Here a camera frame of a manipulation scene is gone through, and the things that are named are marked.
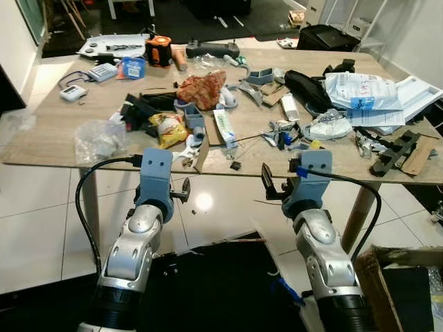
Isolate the white keypad device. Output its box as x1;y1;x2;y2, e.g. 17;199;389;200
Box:
87;62;119;83

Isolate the red-brown crumpled bag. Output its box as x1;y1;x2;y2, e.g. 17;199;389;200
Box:
176;69;228;112

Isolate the brown cardboard rubbish box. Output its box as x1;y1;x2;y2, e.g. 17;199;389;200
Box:
354;245;443;332

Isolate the white handheld timer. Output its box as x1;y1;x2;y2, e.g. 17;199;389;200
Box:
58;84;88;103

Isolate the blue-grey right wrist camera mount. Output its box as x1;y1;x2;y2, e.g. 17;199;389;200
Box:
282;150;334;216

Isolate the small black plastic clip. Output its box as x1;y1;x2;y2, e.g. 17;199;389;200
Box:
325;59;358;76

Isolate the small open cardboard box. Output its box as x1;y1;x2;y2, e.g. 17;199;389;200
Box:
289;10;306;28

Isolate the black floor mat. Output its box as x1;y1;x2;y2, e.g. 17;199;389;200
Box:
0;238;307;332

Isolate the grey-blue printed curved part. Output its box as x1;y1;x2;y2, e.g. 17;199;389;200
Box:
181;102;208;140

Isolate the black fabric pouch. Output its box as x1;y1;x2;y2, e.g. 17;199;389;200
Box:
283;69;334;116

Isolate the black storage bin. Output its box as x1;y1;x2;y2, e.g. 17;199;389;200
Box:
297;24;361;53

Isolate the white blue mailer bag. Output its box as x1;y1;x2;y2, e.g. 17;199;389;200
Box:
323;71;403;112

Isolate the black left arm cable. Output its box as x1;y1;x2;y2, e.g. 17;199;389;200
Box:
74;155;143;277

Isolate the black plastic rail bracket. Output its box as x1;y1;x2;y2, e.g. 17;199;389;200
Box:
370;131;424;178

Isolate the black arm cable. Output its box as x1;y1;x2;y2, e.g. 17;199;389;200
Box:
74;155;143;277
315;169;383;264

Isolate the white tray with tools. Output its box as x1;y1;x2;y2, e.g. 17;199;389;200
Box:
77;34;150;60

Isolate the white foam tray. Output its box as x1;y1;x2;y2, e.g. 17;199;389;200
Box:
394;75;443;119

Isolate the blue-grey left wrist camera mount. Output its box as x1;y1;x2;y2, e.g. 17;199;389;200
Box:
134;147;174;223

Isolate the grey-blue printed bracket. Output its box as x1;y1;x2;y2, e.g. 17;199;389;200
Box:
246;67;276;86

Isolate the light wooden table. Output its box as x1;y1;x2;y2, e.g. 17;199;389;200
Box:
0;45;443;254

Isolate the black long handle tool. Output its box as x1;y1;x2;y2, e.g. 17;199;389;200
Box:
185;41;241;60

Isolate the white toothpaste tube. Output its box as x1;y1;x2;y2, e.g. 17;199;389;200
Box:
213;107;240;147

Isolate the black plastic block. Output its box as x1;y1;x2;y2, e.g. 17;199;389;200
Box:
120;93;161;133

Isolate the clear crumpled plastic bag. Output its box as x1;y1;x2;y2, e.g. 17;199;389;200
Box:
74;119;129;164

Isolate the beige cylinder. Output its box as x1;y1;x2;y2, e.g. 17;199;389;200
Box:
172;44;190;72

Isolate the flat brown cardboard piece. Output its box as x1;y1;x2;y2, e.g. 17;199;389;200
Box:
401;134;441;178

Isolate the blue packet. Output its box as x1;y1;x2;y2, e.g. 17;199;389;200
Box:
118;57;147;81

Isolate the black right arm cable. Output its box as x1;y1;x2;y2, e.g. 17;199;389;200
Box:
315;169;383;264

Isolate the orange black tape measure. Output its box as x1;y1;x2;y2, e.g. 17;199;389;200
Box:
145;34;173;68

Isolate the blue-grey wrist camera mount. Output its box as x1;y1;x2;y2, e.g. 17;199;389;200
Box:
282;150;334;216
134;147;174;223

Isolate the white crumpled wrapper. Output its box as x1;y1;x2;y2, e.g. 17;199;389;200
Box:
304;111;354;143

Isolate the yellow snack bag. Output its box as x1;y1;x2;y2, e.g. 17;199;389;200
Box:
148;113;190;150

